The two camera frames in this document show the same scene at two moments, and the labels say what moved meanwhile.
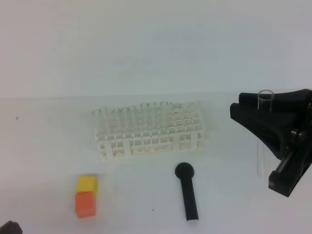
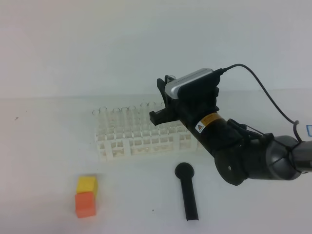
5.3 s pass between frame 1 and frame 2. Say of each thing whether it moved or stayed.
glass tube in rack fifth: stayed
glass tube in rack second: stayed
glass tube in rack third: stayed
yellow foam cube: stayed
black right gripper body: moved
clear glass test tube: moved
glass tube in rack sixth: stayed
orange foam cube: stayed
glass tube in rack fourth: stayed
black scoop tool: stayed
